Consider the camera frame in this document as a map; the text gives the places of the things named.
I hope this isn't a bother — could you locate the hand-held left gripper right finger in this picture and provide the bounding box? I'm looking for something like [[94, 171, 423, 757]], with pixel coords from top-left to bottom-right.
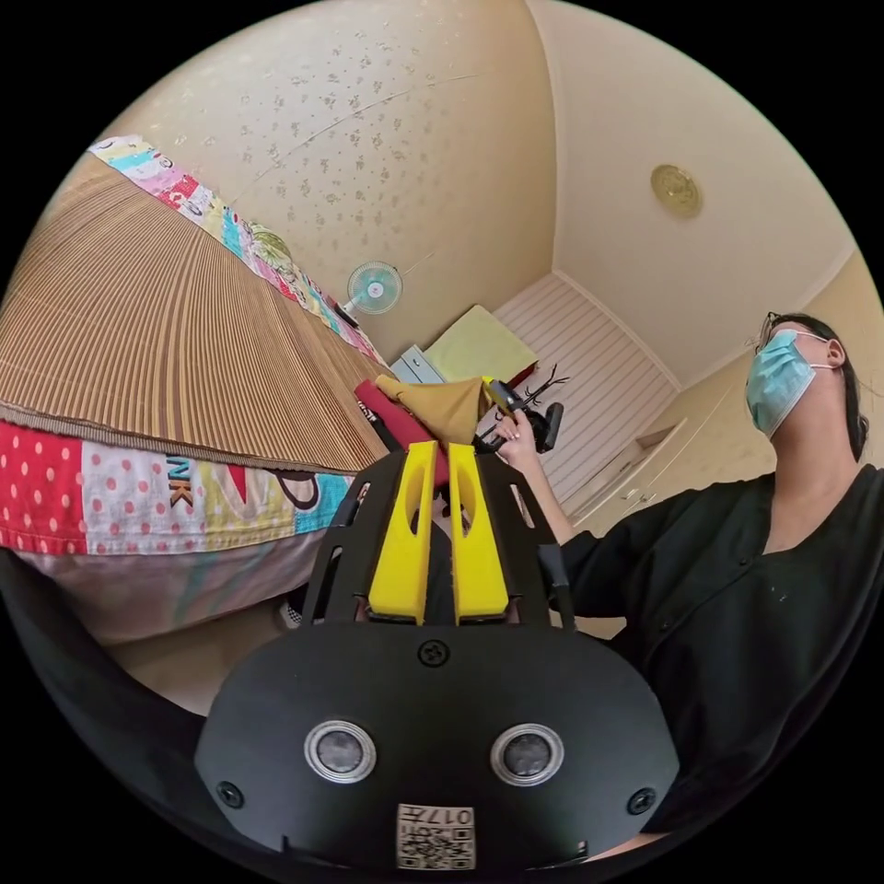
[[448, 444, 509, 623]]

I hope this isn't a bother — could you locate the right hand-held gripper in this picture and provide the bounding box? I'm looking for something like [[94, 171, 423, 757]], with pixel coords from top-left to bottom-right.
[[471, 375, 551, 454]]

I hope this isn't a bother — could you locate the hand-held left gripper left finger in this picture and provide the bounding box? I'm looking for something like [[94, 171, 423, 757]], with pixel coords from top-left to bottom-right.
[[367, 441, 438, 627]]

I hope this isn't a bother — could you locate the yellow long sleeve shirt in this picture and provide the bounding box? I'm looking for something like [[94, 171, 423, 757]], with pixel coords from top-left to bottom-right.
[[375, 375, 487, 445]]

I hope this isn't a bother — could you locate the person's right forearm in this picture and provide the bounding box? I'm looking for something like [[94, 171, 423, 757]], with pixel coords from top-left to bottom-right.
[[507, 449, 580, 548]]

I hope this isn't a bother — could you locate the person's right hand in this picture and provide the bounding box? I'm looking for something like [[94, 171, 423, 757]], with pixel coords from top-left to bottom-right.
[[495, 418, 538, 472]]

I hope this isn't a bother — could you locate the black coat rack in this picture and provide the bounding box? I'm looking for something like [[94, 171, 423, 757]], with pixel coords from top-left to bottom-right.
[[512, 364, 572, 415]]

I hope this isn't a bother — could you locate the light blue cupboard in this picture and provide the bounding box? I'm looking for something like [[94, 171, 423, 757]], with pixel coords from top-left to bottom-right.
[[389, 343, 448, 387]]

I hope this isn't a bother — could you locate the pile of clothes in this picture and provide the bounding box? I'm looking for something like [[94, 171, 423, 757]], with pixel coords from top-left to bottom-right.
[[354, 381, 451, 488]]

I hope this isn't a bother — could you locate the white and teal fan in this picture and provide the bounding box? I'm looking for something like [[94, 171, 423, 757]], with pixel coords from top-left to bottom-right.
[[339, 259, 404, 329]]

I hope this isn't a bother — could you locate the cream wardrobe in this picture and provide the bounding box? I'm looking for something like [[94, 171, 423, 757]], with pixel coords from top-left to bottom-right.
[[567, 376, 735, 534]]

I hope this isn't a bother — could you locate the person's body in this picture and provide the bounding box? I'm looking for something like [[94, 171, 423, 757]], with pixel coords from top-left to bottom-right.
[[552, 310, 884, 852]]

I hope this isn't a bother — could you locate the round gold ceiling lamp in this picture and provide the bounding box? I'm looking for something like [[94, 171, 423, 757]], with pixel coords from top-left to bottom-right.
[[649, 163, 704, 221]]

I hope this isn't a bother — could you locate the bed with woven mat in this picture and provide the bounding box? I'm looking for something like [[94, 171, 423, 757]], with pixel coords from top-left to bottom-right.
[[0, 134, 396, 645]]

